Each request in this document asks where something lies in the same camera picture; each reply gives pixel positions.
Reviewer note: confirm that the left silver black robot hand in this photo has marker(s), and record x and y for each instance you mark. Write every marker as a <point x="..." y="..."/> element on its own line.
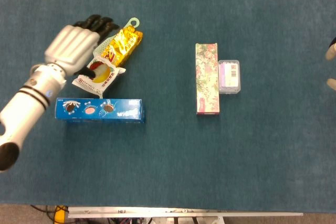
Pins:
<point x="71" y="45"/>

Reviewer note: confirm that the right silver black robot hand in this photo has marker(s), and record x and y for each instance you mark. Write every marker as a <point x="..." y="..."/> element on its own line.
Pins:
<point x="331" y="53"/>

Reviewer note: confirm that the mint green plastic brush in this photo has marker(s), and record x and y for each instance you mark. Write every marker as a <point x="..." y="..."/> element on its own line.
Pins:
<point x="101" y="47"/>

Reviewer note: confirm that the white snack pouch red picture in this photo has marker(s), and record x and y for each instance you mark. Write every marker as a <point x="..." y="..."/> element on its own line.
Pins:
<point x="105" y="82"/>

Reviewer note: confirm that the gold foil snack packet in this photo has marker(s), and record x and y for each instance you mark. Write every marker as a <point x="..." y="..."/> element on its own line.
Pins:
<point x="123" y="45"/>

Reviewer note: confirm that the blue Oreo cookie box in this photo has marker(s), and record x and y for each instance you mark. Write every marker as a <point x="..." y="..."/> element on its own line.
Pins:
<point x="118" y="111"/>

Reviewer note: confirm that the clear plastic box purple contents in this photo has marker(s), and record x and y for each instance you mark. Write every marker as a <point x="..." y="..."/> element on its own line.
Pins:
<point x="229" y="77"/>

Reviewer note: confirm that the long floral print box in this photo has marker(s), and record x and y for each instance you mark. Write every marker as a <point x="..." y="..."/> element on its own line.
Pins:
<point x="207" y="77"/>

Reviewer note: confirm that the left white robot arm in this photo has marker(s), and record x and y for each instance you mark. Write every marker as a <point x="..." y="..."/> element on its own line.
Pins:
<point x="23" y="108"/>

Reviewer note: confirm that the teal felt table cover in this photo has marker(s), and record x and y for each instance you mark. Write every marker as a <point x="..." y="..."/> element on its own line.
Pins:
<point x="236" y="155"/>

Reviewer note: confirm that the aluminium rail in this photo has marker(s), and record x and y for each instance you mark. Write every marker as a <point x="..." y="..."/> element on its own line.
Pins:
<point x="183" y="212"/>

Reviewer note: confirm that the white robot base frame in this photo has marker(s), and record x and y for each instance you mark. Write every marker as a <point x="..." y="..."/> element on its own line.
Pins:
<point x="183" y="221"/>

